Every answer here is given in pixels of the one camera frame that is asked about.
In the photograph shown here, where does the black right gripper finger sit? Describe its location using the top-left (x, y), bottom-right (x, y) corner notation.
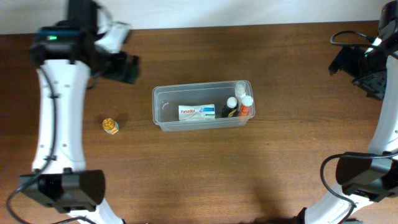
top-left (328, 58), bottom-right (341, 75)
top-left (352, 79), bottom-right (386, 100)

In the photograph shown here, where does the gold-lidded balm jar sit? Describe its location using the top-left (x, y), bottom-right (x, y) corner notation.
top-left (102, 118), bottom-right (119, 134)

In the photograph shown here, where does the orange tube white cap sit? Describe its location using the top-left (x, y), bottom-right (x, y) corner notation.
top-left (238, 95), bottom-right (254, 117)

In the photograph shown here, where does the white translucent tube bottle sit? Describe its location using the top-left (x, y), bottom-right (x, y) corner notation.
top-left (235, 81), bottom-right (246, 109)

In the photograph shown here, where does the white Panadol medicine box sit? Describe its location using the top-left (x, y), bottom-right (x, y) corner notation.
top-left (178, 104), bottom-right (216, 121)

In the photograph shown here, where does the black bottle white cap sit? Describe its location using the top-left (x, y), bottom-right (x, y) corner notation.
top-left (221, 96), bottom-right (238, 118)

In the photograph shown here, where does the clear plastic container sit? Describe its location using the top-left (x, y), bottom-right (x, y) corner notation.
top-left (152, 80), bottom-right (256, 131)

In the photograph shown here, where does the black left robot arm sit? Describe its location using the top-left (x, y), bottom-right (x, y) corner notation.
top-left (17, 0), bottom-right (139, 223)

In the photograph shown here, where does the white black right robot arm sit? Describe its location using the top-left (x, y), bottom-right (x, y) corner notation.
top-left (287, 1), bottom-right (397, 223)

